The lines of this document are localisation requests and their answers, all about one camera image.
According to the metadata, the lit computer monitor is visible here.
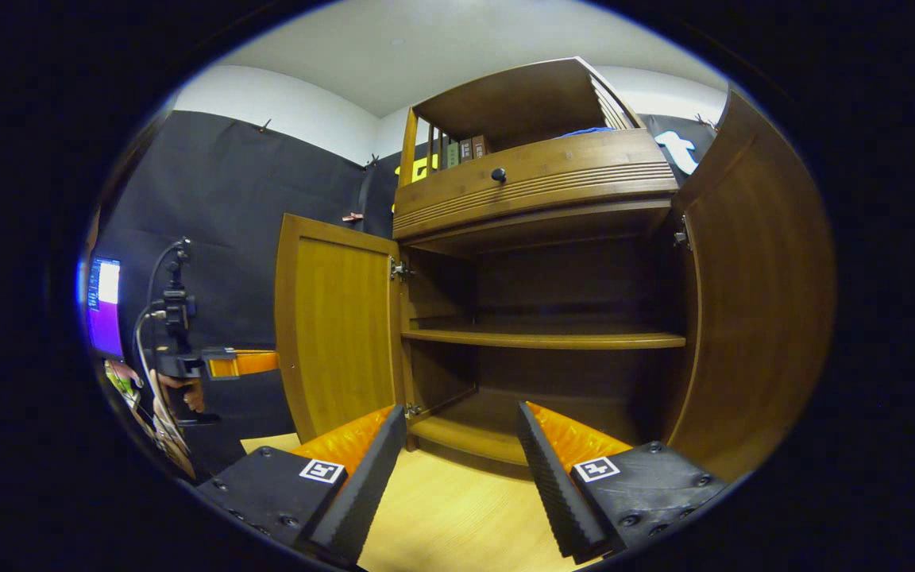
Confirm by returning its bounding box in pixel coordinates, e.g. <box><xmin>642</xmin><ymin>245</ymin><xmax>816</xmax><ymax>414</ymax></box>
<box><xmin>86</xmin><ymin>256</ymin><xmax>125</xmax><ymax>360</ymax></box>

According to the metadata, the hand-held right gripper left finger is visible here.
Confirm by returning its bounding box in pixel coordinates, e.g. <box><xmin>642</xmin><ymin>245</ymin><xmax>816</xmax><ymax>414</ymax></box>
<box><xmin>194</xmin><ymin>404</ymin><xmax>408</xmax><ymax>569</ymax></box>

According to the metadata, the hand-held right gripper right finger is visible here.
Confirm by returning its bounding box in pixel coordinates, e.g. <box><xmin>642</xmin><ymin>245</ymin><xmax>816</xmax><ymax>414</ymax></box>
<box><xmin>515</xmin><ymin>400</ymin><xmax>728</xmax><ymax>566</ymax></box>

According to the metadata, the wooden cabinet door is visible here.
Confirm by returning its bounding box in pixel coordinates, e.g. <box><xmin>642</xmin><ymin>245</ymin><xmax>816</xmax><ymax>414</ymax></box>
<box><xmin>273</xmin><ymin>213</ymin><xmax>407</xmax><ymax>444</ymax></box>
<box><xmin>660</xmin><ymin>89</ymin><xmax>837</xmax><ymax>484</ymax></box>

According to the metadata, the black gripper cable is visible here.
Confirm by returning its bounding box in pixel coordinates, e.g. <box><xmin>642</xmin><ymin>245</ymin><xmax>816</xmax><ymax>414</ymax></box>
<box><xmin>133</xmin><ymin>238</ymin><xmax>188</xmax><ymax>446</ymax></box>

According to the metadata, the colourful printed object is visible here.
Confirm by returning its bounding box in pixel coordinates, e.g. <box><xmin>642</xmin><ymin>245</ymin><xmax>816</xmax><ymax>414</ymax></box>
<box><xmin>104</xmin><ymin>359</ymin><xmax>145</xmax><ymax>398</ymax></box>

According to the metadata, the wooden ribbed cabinet drawer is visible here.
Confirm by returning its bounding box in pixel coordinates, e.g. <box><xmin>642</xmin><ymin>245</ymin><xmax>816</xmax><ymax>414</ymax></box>
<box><xmin>392</xmin><ymin>129</ymin><xmax>679</xmax><ymax>242</ymax></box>

